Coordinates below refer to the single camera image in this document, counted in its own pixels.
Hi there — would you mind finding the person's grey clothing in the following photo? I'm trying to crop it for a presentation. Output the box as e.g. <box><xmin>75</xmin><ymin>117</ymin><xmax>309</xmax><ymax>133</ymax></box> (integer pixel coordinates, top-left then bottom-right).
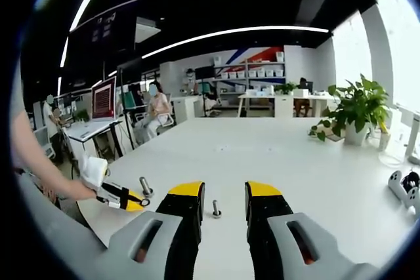
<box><xmin>9</xmin><ymin>89</ymin><xmax>109</xmax><ymax>274</ymax></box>

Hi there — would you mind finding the black tripod stand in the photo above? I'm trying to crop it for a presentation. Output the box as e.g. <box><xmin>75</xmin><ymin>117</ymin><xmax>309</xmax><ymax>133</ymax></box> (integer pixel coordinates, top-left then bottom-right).
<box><xmin>116</xmin><ymin>58</ymin><xmax>144</xmax><ymax>150</ymax></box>

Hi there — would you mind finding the potted green plant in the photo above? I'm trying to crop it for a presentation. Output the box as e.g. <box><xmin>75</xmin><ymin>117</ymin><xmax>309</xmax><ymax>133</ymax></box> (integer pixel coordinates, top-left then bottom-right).
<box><xmin>308</xmin><ymin>73</ymin><xmax>391</xmax><ymax>146</ymax></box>

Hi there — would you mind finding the large metal threaded stud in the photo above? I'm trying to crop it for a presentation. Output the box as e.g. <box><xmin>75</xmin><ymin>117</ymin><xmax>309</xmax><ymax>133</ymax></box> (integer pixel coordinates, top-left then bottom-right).
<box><xmin>138</xmin><ymin>176</ymin><xmax>154</xmax><ymax>198</ymax></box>

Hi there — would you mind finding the teal panel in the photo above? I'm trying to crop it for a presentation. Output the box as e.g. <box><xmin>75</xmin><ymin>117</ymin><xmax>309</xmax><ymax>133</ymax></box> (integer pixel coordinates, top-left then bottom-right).
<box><xmin>123</xmin><ymin>91</ymin><xmax>138</xmax><ymax>110</ymax></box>

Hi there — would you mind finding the long ceiling light strip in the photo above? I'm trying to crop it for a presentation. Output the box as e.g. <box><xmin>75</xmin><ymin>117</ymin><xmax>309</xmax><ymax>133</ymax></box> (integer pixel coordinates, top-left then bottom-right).
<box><xmin>141</xmin><ymin>26</ymin><xmax>330</xmax><ymax>60</ymax></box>

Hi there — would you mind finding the black round device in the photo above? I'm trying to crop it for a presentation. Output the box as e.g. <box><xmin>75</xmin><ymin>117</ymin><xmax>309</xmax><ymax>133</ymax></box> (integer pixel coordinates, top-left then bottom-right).
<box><xmin>402</xmin><ymin>171</ymin><xmax>420</xmax><ymax>192</ymax></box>

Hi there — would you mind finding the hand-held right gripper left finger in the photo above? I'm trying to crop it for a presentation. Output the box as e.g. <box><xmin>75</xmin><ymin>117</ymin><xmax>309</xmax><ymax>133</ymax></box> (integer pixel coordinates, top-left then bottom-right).
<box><xmin>83</xmin><ymin>181</ymin><xmax>206</xmax><ymax>280</ymax></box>

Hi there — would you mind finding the yellow and white bottle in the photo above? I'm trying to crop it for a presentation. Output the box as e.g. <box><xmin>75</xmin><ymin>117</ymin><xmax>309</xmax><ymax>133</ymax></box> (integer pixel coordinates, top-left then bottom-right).
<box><xmin>379</xmin><ymin>122</ymin><xmax>391</xmax><ymax>151</ymax></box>

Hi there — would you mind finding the row of white storage bins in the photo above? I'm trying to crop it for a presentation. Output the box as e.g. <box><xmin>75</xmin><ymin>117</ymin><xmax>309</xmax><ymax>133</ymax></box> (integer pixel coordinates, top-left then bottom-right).
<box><xmin>220</xmin><ymin>69</ymin><xmax>285</xmax><ymax>79</ymax></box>

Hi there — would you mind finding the white cabinet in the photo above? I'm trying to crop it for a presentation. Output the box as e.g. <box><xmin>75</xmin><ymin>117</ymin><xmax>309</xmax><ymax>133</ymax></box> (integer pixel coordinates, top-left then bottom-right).
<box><xmin>170</xmin><ymin>95</ymin><xmax>203</xmax><ymax>123</ymax></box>

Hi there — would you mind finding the dark hanging sign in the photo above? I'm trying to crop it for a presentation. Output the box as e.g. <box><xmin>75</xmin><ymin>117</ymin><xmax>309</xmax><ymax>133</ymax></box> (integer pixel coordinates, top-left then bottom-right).
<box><xmin>68</xmin><ymin>0</ymin><xmax>138</xmax><ymax>61</ymax></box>

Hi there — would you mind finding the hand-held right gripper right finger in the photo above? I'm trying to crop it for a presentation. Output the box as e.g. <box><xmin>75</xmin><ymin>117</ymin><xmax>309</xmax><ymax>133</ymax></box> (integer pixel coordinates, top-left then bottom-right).
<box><xmin>244</xmin><ymin>180</ymin><xmax>383</xmax><ymax>280</ymax></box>

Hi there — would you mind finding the ceiling air conditioner unit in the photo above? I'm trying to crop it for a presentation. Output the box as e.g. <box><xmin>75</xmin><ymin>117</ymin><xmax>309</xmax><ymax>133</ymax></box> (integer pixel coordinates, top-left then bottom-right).
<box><xmin>135</xmin><ymin>16</ymin><xmax>161</xmax><ymax>43</ymax></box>

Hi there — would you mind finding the white upright stand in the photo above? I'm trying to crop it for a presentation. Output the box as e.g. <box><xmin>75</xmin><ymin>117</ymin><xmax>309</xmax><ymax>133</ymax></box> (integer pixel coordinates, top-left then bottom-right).
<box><xmin>405</xmin><ymin>109</ymin><xmax>420</xmax><ymax>165</ymax></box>

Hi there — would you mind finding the long white office table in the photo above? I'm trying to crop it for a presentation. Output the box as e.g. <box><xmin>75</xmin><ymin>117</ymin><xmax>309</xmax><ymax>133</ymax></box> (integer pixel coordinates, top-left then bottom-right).
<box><xmin>238</xmin><ymin>91</ymin><xmax>341</xmax><ymax>119</ymax></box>

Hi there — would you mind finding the small green plant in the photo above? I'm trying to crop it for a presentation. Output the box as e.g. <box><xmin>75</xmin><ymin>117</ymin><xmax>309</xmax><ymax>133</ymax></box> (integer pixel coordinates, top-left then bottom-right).
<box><xmin>274</xmin><ymin>82</ymin><xmax>298</xmax><ymax>96</ymax></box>

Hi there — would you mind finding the metal storage shelf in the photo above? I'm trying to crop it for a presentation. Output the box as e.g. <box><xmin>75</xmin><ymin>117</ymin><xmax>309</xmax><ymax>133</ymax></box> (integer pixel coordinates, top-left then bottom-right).
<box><xmin>213</xmin><ymin>50</ymin><xmax>286</xmax><ymax>104</ymax></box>

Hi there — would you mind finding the black-legged standing desk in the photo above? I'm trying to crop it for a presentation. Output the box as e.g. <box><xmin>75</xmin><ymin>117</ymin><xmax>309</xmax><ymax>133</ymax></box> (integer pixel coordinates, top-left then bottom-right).
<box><xmin>64</xmin><ymin>119</ymin><xmax>135</xmax><ymax>163</ymax></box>

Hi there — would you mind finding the black monitor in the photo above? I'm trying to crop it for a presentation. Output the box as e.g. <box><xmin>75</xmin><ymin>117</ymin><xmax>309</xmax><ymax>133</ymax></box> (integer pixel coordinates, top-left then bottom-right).
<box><xmin>195</xmin><ymin>66</ymin><xmax>216</xmax><ymax>80</ymax></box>

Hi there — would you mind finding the white office chair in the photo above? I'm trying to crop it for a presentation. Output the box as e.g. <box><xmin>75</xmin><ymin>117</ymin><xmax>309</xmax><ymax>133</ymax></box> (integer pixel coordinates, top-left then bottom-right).
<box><xmin>32</xmin><ymin>127</ymin><xmax>56</xmax><ymax>161</ymax></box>
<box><xmin>154</xmin><ymin>92</ymin><xmax>175</xmax><ymax>130</ymax></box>

